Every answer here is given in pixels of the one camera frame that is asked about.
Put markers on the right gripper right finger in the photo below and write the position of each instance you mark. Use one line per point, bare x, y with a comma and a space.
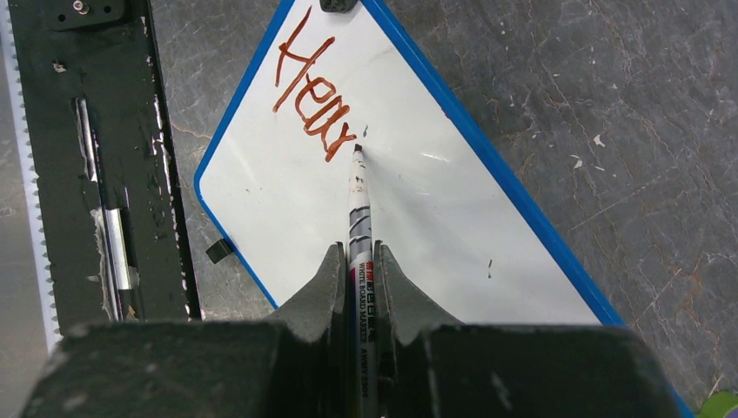
407, 317

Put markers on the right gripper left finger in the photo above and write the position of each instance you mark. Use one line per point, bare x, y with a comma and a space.
314, 320

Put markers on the white marker pen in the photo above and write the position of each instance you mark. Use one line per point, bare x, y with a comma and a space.
362, 289

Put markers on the blue framed whiteboard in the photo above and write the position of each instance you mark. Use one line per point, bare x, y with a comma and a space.
537, 337

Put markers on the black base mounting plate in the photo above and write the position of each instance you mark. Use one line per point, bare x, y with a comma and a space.
115, 244

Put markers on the green owl number toy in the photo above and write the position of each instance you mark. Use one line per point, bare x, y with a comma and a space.
719, 405

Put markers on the aluminium slotted cable rail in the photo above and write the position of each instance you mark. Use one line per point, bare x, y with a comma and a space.
48, 307

